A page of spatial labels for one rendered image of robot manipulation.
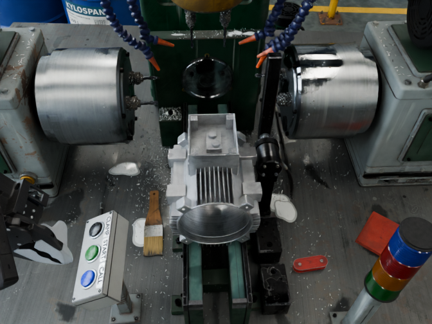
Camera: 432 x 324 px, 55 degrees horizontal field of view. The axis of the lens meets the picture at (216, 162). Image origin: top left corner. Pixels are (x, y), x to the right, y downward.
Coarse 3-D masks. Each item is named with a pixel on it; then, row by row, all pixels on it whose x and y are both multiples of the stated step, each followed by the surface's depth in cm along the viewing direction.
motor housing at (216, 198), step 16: (240, 160) 92; (176, 176) 89; (192, 176) 87; (208, 176) 85; (224, 176) 85; (240, 176) 88; (192, 192) 84; (208, 192) 82; (224, 192) 81; (240, 192) 85; (192, 208) 82; (208, 208) 98; (224, 208) 98; (240, 208) 82; (256, 208) 85; (176, 224) 87; (192, 224) 93; (208, 224) 95; (224, 224) 95; (240, 224) 92; (256, 224) 88; (192, 240) 91; (208, 240) 93; (224, 240) 93
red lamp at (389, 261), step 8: (384, 248) 69; (384, 256) 69; (392, 256) 66; (384, 264) 69; (392, 264) 67; (400, 264) 65; (392, 272) 68; (400, 272) 66; (408, 272) 66; (416, 272) 67
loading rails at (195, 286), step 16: (192, 112) 123; (224, 112) 123; (176, 240) 105; (192, 256) 93; (240, 256) 93; (192, 272) 90; (208, 272) 98; (224, 272) 98; (240, 272) 90; (192, 288) 88; (208, 288) 98; (224, 288) 98; (240, 288) 88; (176, 304) 95; (192, 304) 84; (240, 304) 85; (256, 304) 96; (192, 320) 91; (240, 320) 92
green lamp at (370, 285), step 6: (366, 276) 77; (372, 276) 74; (366, 282) 76; (372, 282) 74; (372, 288) 74; (378, 288) 73; (372, 294) 75; (378, 294) 74; (384, 294) 73; (390, 294) 73; (396, 294) 73; (384, 300) 75
